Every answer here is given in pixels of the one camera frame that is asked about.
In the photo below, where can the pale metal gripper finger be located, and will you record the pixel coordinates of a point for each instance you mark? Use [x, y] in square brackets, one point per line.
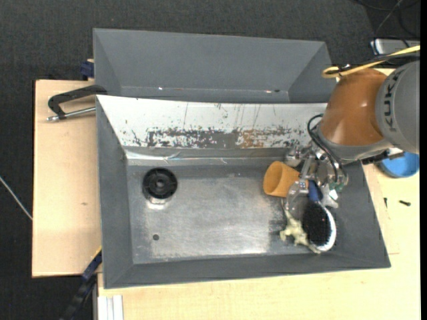
[295, 202]

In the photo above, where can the pale yellow toy animal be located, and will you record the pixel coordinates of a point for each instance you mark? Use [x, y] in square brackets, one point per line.
[295, 230]

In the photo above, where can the orange cup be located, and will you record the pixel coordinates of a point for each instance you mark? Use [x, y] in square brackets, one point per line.
[278, 178]

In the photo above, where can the grey metal bin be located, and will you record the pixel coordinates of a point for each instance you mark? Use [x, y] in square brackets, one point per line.
[213, 212]

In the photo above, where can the blue round object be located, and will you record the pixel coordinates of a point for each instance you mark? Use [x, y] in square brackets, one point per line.
[405, 167]

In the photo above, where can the black cylinder on white bracket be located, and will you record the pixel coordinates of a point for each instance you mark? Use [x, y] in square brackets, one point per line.
[373, 160]

